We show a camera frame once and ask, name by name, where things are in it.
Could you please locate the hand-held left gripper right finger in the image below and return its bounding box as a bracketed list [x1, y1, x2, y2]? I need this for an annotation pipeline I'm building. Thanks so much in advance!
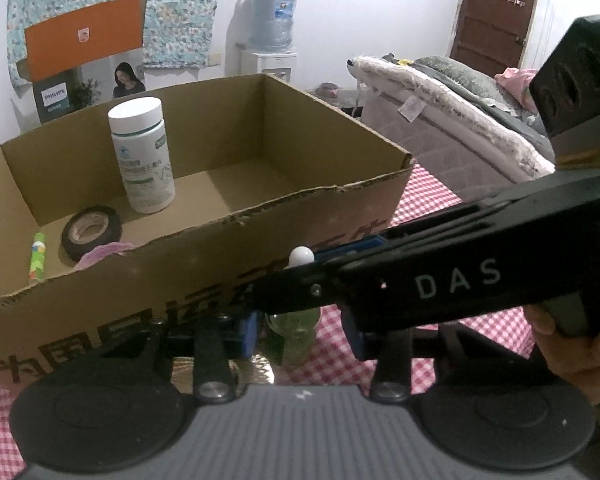
[341, 305, 483, 405]

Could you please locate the green dropper bottle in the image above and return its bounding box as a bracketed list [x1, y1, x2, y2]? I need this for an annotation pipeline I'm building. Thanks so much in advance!
[264, 246, 322, 368]

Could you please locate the orange printed carton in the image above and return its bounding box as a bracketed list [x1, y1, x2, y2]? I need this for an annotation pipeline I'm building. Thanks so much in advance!
[17, 0, 149, 126]

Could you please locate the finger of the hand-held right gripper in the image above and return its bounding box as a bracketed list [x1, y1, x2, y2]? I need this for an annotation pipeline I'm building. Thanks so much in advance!
[236, 259, 342, 315]
[312, 199, 492, 266]

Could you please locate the pink cloth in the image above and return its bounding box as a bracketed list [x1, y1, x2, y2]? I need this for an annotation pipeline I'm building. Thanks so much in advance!
[494, 67, 542, 111]

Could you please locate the white water dispenser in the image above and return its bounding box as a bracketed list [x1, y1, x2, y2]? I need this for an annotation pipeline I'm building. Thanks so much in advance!
[239, 50, 299, 87]

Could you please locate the brown cardboard box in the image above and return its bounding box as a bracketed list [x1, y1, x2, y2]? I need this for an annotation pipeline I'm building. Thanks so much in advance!
[0, 73, 414, 397]

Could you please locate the person's right hand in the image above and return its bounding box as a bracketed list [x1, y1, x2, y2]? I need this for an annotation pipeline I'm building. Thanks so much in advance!
[524, 305, 600, 405]

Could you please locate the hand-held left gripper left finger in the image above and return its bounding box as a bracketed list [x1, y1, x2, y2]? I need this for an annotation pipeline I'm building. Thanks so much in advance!
[100, 310, 261, 405]

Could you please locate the floral hanging cloth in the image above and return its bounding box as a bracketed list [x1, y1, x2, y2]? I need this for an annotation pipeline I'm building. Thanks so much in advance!
[6, 0, 239, 87]

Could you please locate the black tape roll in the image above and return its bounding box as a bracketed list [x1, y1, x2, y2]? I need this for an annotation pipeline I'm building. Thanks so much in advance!
[61, 205, 123, 263]

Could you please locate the bed with blankets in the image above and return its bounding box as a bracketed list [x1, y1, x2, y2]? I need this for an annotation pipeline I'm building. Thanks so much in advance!
[346, 55, 556, 182]

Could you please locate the blue water jug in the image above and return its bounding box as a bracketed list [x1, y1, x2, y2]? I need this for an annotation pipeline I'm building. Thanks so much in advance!
[249, 0, 301, 54]

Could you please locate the brown wooden door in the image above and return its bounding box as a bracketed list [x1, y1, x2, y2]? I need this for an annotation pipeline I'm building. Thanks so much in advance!
[450, 0, 544, 72]

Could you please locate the pink checkered tablecloth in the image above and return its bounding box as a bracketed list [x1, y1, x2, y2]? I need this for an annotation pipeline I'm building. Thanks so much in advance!
[0, 162, 537, 463]

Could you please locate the gold round tin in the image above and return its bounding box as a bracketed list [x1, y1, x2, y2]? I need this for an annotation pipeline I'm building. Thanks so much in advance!
[172, 354, 277, 387]

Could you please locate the grey blanket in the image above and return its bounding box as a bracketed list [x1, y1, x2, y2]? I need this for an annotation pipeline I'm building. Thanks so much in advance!
[414, 55, 556, 142]

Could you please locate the green marker pen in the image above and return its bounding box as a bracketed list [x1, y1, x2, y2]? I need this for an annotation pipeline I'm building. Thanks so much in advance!
[27, 232, 47, 282]

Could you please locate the white plastic pill bottle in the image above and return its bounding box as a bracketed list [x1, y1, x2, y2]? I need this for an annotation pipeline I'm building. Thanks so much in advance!
[107, 97, 177, 215]

